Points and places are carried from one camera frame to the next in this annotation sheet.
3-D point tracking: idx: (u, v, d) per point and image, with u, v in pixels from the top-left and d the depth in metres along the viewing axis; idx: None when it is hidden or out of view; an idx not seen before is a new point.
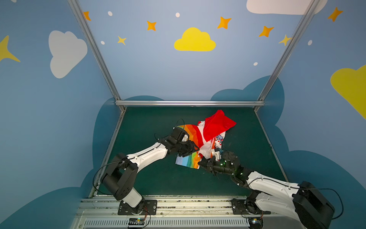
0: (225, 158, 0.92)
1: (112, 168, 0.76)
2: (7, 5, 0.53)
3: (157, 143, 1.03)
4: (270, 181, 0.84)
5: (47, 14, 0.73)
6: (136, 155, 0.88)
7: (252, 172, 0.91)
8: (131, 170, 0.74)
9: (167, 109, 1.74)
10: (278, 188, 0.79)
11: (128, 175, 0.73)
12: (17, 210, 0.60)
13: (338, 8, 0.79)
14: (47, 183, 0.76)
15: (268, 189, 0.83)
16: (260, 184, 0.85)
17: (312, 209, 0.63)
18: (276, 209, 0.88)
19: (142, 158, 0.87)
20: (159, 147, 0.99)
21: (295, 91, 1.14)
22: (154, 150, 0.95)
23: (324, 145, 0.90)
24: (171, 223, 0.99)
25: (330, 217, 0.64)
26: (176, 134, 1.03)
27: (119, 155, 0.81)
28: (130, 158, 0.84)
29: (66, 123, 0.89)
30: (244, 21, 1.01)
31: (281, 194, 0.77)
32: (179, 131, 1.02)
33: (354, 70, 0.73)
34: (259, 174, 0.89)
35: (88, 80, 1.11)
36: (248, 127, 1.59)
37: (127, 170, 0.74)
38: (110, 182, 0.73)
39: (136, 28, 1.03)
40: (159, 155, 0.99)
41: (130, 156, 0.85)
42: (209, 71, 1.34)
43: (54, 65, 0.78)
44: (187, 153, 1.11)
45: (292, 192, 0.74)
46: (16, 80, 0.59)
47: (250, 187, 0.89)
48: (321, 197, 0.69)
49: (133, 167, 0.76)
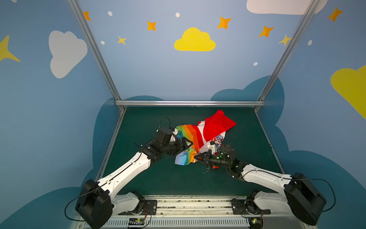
0: (222, 150, 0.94)
1: (83, 197, 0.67)
2: (7, 5, 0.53)
3: (137, 155, 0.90)
4: (264, 172, 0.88)
5: (47, 14, 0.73)
6: (108, 179, 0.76)
7: (247, 165, 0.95)
8: (102, 201, 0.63)
9: (167, 109, 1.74)
10: (270, 179, 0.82)
11: (99, 208, 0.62)
12: (16, 210, 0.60)
13: (338, 8, 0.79)
14: (47, 183, 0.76)
15: (261, 180, 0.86)
16: (254, 176, 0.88)
17: (303, 199, 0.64)
18: (273, 206, 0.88)
19: (116, 181, 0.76)
20: (138, 161, 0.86)
21: (295, 92, 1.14)
22: (132, 166, 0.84)
23: (324, 145, 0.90)
24: (171, 224, 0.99)
25: (321, 207, 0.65)
26: (160, 139, 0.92)
27: (89, 182, 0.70)
28: (101, 184, 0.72)
29: (66, 123, 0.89)
30: (244, 21, 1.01)
31: (275, 184, 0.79)
32: (163, 134, 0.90)
33: (354, 70, 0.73)
34: (254, 167, 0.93)
35: (88, 80, 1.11)
36: (248, 127, 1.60)
37: (98, 200, 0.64)
38: (84, 212, 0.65)
39: (136, 28, 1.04)
40: (140, 169, 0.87)
41: (101, 182, 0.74)
42: (209, 71, 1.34)
43: (54, 65, 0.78)
44: (179, 151, 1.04)
45: (284, 182, 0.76)
46: (16, 80, 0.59)
47: (245, 180, 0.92)
48: (313, 188, 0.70)
49: (105, 196, 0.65)
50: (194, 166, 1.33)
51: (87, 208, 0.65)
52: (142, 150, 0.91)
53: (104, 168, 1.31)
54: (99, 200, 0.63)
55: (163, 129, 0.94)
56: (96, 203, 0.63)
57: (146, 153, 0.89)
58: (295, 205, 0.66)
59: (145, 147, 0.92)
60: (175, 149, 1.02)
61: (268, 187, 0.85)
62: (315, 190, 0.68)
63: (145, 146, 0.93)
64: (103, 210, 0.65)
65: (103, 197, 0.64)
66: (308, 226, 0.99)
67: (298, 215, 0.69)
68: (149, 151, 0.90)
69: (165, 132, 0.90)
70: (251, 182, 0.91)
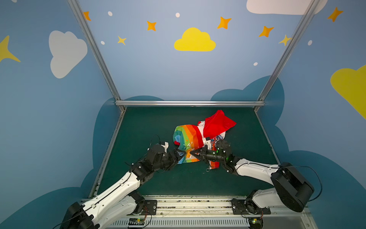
0: (218, 145, 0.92)
1: (66, 221, 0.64)
2: (7, 5, 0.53)
3: (127, 174, 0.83)
4: (254, 164, 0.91)
5: (47, 14, 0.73)
6: (94, 202, 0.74)
7: (241, 159, 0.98)
8: (85, 227, 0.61)
9: (167, 109, 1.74)
10: (260, 170, 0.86)
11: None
12: (16, 210, 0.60)
13: (338, 8, 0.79)
14: (47, 184, 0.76)
15: (253, 172, 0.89)
16: (246, 169, 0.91)
17: (288, 186, 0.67)
18: (269, 201, 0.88)
19: (101, 204, 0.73)
20: (127, 182, 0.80)
21: (295, 92, 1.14)
22: (120, 189, 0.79)
23: (325, 145, 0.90)
24: (171, 223, 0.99)
25: (308, 195, 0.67)
26: (151, 158, 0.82)
27: (74, 205, 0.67)
28: (86, 209, 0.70)
29: (66, 123, 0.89)
30: (244, 22, 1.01)
31: (263, 175, 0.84)
32: (154, 154, 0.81)
33: (354, 70, 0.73)
34: (246, 160, 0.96)
35: (88, 80, 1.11)
36: (248, 127, 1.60)
37: (81, 226, 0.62)
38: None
39: (136, 28, 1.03)
40: (129, 190, 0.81)
41: (86, 205, 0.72)
42: (209, 71, 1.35)
43: (53, 65, 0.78)
44: (173, 163, 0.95)
45: (271, 171, 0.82)
46: (16, 80, 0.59)
47: (239, 174, 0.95)
48: (301, 177, 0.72)
49: (88, 222, 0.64)
50: (194, 166, 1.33)
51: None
52: (132, 170, 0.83)
53: (104, 168, 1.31)
54: (83, 226, 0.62)
55: (155, 147, 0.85)
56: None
57: (136, 174, 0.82)
58: (282, 192, 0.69)
59: (136, 166, 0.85)
60: (168, 163, 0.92)
61: (259, 178, 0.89)
62: (302, 178, 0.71)
63: (135, 165, 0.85)
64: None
65: (86, 223, 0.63)
66: (308, 226, 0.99)
67: (285, 203, 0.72)
68: (139, 171, 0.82)
69: (157, 151, 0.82)
70: (245, 175, 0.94)
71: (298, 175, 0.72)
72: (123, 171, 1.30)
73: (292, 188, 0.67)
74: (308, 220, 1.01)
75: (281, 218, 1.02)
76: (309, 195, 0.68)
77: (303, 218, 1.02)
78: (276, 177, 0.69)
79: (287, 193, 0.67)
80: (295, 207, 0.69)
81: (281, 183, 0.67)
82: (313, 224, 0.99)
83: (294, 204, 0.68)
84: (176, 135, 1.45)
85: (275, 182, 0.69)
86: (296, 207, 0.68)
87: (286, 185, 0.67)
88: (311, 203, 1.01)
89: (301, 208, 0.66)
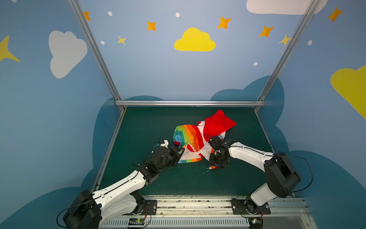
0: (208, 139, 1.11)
1: (75, 206, 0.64)
2: (8, 6, 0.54)
3: (135, 172, 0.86)
4: (249, 150, 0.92)
5: (47, 15, 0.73)
6: (103, 192, 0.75)
7: (236, 142, 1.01)
8: (92, 214, 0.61)
9: (167, 109, 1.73)
10: (254, 155, 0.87)
11: (88, 220, 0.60)
12: (17, 210, 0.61)
13: (338, 8, 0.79)
14: (47, 183, 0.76)
15: (245, 156, 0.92)
16: (239, 151, 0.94)
17: (279, 174, 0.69)
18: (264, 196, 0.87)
19: (109, 196, 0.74)
20: (135, 180, 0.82)
21: (296, 91, 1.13)
22: (127, 184, 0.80)
23: (325, 145, 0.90)
24: (171, 224, 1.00)
25: (296, 183, 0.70)
26: (155, 161, 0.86)
27: (85, 192, 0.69)
28: (95, 197, 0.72)
29: (65, 123, 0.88)
30: (244, 21, 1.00)
31: (257, 160, 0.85)
32: (157, 157, 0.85)
33: (355, 70, 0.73)
34: (240, 144, 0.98)
35: (88, 79, 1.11)
36: (248, 127, 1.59)
37: (89, 213, 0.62)
38: (69, 224, 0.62)
39: (135, 28, 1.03)
40: (135, 188, 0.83)
41: (96, 194, 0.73)
42: (209, 70, 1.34)
43: (53, 66, 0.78)
44: (177, 160, 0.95)
45: (266, 159, 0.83)
46: (16, 80, 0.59)
47: (231, 155, 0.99)
48: (292, 167, 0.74)
49: (96, 210, 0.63)
50: (194, 166, 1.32)
51: (74, 222, 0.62)
52: (139, 169, 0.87)
53: (104, 168, 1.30)
54: (90, 213, 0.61)
55: (160, 150, 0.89)
56: (86, 216, 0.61)
57: (143, 173, 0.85)
58: (272, 180, 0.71)
59: (143, 166, 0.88)
60: (172, 160, 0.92)
61: (250, 162, 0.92)
62: (293, 168, 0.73)
63: (143, 164, 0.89)
64: (91, 224, 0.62)
65: (95, 211, 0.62)
66: (308, 226, 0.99)
67: (271, 189, 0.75)
68: (146, 171, 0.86)
69: (160, 155, 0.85)
70: (237, 158, 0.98)
71: (290, 165, 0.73)
72: (123, 171, 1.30)
73: (282, 175, 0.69)
74: (308, 220, 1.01)
75: (281, 218, 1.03)
76: (295, 184, 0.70)
77: (303, 218, 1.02)
78: (269, 164, 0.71)
79: (275, 179, 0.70)
80: (279, 193, 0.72)
81: (271, 169, 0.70)
82: (313, 224, 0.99)
83: (280, 191, 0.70)
84: (177, 135, 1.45)
85: (266, 167, 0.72)
86: (280, 192, 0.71)
87: (276, 171, 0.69)
88: (312, 202, 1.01)
89: (285, 194, 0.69)
